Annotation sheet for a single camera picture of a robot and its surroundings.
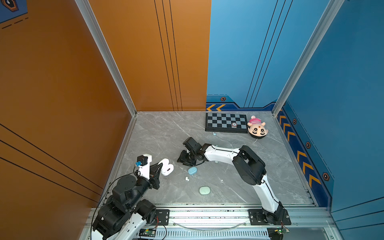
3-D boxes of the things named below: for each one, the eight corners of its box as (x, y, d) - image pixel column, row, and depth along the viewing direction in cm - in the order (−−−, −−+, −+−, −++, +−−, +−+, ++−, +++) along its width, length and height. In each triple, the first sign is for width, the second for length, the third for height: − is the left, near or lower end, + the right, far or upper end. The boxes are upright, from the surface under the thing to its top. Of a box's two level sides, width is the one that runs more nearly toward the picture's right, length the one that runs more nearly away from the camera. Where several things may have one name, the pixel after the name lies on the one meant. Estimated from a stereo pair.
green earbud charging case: (199, 194, 82) (199, 193, 80) (199, 187, 85) (199, 186, 83) (210, 194, 82) (210, 193, 80) (210, 187, 85) (210, 186, 83)
